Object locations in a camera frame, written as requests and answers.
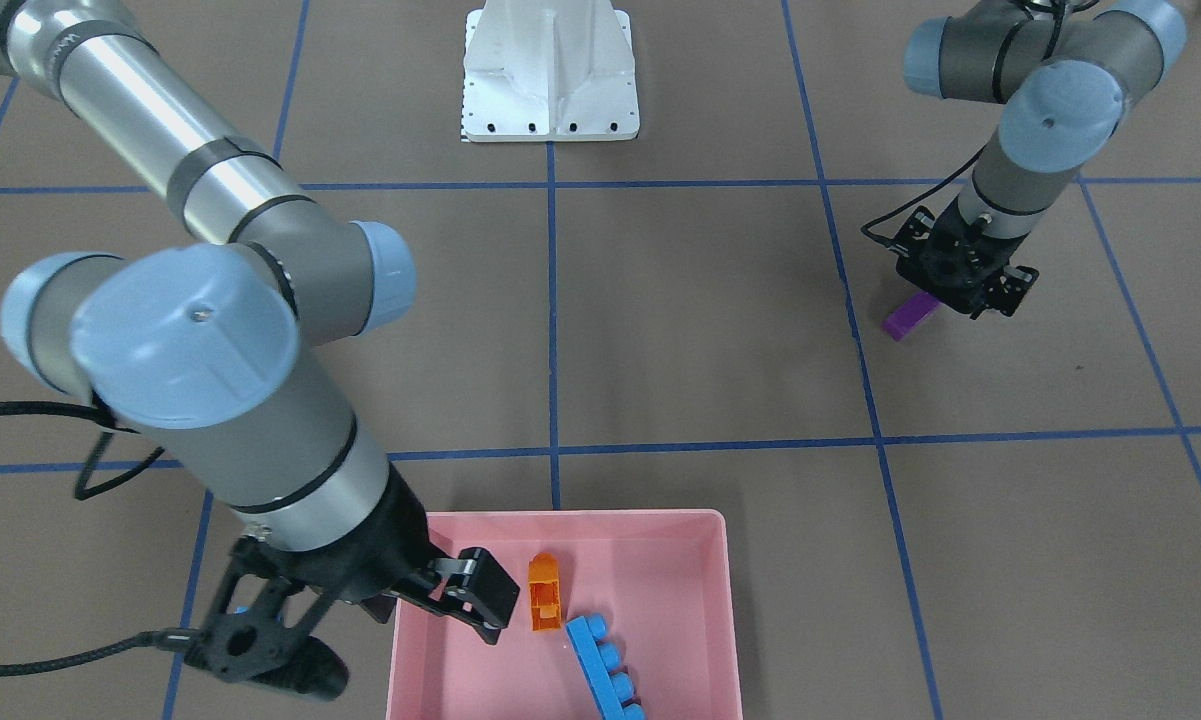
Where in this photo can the orange toy block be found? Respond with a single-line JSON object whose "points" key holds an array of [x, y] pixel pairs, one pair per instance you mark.
{"points": [[545, 583]]}

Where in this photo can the purple toy block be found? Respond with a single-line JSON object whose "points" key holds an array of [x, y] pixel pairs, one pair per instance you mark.
{"points": [[906, 318]]}

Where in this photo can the long blue toy block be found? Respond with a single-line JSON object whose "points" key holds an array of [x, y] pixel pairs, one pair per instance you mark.
{"points": [[612, 690]]}

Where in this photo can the pink plastic box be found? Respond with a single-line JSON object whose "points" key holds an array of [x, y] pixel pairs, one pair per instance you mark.
{"points": [[653, 584]]}

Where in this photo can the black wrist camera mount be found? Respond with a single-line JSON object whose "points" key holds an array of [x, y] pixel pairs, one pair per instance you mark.
{"points": [[257, 647]]}

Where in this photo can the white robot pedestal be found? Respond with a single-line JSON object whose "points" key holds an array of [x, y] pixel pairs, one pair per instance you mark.
{"points": [[549, 71]]}

